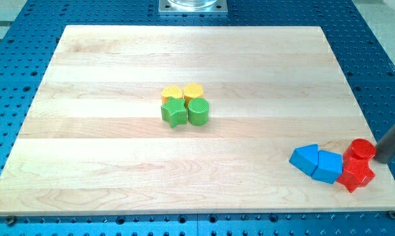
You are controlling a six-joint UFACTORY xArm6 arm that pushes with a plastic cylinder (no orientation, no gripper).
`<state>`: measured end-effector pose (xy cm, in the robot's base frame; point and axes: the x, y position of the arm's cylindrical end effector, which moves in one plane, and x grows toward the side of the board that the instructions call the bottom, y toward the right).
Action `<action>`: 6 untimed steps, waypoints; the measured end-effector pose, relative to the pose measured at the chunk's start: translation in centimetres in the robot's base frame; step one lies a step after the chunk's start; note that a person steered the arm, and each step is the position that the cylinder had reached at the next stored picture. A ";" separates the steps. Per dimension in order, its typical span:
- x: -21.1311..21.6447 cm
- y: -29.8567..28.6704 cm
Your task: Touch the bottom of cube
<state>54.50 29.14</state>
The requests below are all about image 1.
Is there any blue cube block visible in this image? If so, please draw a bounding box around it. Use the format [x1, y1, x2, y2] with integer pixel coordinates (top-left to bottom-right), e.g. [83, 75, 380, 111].
[311, 150, 343, 184]

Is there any green cylinder block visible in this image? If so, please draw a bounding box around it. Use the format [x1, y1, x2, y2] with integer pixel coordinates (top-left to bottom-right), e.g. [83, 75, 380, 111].
[188, 98, 210, 126]

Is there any green star block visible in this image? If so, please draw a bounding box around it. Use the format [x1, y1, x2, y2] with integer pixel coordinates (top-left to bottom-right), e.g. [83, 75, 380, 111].
[160, 97, 187, 128]

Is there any yellow hexagon block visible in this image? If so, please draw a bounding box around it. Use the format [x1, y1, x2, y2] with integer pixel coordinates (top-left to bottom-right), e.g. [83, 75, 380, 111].
[183, 83, 204, 107]

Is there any yellow heart block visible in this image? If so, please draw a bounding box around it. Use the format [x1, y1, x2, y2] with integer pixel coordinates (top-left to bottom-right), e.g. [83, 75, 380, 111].
[160, 85, 183, 104]

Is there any blue pentagon block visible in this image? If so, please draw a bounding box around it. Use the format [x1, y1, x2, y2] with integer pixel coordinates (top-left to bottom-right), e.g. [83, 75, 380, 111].
[289, 144, 319, 176]

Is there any red cylinder block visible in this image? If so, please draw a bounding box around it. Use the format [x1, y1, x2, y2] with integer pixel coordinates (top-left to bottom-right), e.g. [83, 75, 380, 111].
[343, 138, 377, 165]

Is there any red star block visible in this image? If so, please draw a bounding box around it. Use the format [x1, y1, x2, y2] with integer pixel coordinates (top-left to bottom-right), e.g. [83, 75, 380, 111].
[337, 158, 375, 193]

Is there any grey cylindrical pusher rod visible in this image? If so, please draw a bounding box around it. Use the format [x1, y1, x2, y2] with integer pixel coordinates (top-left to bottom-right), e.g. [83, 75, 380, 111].
[374, 124, 395, 164]

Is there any board clamp screw left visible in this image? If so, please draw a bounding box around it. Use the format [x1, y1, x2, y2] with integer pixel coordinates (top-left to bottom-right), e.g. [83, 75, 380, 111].
[5, 216, 16, 226]

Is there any board clamp screw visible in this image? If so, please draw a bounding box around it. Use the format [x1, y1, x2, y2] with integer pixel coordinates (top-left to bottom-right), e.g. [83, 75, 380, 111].
[5, 216, 16, 226]
[387, 210, 395, 220]

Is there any board clamp screw right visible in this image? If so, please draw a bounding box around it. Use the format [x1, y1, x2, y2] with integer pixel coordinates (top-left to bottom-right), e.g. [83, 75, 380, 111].
[387, 210, 395, 220]

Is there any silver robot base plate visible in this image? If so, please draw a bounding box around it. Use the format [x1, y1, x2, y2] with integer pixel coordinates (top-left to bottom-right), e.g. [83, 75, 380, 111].
[158, 0, 228, 15]

